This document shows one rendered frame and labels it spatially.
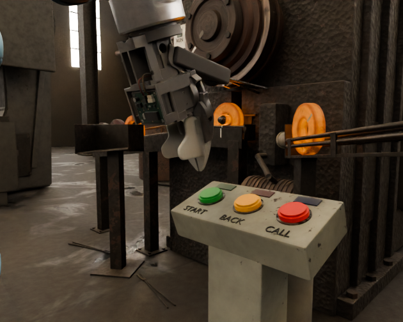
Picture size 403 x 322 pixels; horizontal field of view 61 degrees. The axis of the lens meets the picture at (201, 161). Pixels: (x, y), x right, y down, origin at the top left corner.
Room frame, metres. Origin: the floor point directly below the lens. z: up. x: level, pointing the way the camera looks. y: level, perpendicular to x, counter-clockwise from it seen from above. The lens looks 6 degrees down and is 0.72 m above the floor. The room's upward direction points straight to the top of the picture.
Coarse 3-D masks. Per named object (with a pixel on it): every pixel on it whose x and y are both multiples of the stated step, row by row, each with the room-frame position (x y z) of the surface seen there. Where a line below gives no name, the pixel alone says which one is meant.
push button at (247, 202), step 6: (240, 198) 0.50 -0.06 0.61; (246, 198) 0.49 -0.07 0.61; (252, 198) 0.49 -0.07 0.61; (258, 198) 0.49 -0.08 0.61; (234, 204) 0.49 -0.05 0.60; (240, 204) 0.48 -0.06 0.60; (246, 204) 0.47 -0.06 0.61; (252, 204) 0.47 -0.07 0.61; (258, 204) 0.47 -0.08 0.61; (240, 210) 0.47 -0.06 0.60; (246, 210) 0.47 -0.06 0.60; (252, 210) 0.47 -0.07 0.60
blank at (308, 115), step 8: (304, 104) 1.00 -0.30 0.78; (312, 104) 0.99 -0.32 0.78; (296, 112) 1.06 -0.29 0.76; (304, 112) 1.00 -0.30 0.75; (312, 112) 0.96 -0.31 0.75; (320, 112) 0.96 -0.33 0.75; (296, 120) 1.06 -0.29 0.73; (304, 120) 1.03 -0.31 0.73; (312, 120) 0.95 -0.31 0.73; (320, 120) 0.94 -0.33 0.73; (296, 128) 1.05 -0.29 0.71; (304, 128) 1.05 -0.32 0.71; (312, 128) 0.95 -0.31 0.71; (320, 128) 0.94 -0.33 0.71; (296, 136) 1.05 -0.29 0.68; (304, 152) 0.99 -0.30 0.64; (312, 152) 0.98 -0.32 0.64
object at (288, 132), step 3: (285, 126) 1.09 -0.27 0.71; (288, 126) 1.09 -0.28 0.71; (291, 126) 1.09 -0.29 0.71; (285, 129) 1.09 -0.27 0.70; (288, 129) 1.09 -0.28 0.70; (291, 129) 1.09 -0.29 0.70; (285, 132) 1.09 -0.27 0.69; (288, 132) 1.09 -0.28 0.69; (291, 132) 1.09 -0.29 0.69; (285, 135) 1.08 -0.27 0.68; (288, 135) 1.09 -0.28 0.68; (291, 135) 1.09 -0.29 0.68; (285, 138) 1.08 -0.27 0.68; (285, 141) 1.08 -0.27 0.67; (285, 144) 1.08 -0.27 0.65; (285, 150) 1.08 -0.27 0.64; (294, 150) 1.09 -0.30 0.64; (285, 153) 1.08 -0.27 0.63; (294, 153) 1.08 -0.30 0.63; (297, 153) 1.09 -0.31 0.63; (285, 156) 1.08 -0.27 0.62
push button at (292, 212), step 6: (288, 204) 0.44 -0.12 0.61; (294, 204) 0.44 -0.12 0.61; (300, 204) 0.44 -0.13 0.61; (282, 210) 0.43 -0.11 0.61; (288, 210) 0.43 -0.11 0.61; (294, 210) 0.43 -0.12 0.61; (300, 210) 0.42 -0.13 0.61; (306, 210) 0.43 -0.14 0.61; (282, 216) 0.43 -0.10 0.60; (288, 216) 0.42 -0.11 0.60; (294, 216) 0.42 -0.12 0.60; (300, 216) 0.42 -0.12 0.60; (306, 216) 0.42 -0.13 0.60; (288, 222) 0.42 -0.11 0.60; (294, 222) 0.42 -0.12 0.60
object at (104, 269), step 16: (80, 128) 1.61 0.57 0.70; (96, 128) 1.76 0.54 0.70; (112, 128) 1.74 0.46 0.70; (128, 128) 1.52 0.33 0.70; (80, 144) 1.60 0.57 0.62; (96, 144) 1.76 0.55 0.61; (112, 144) 1.74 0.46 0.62; (128, 144) 1.52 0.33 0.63; (112, 160) 1.60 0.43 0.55; (112, 176) 1.60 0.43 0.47; (112, 192) 1.61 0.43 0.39; (112, 208) 1.61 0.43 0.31; (112, 224) 1.61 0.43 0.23; (112, 240) 1.61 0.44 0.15; (112, 256) 1.61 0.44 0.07; (96, 272) 1.57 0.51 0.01; (112, 272) 1.57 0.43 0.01; (128, 272) 1.57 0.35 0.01
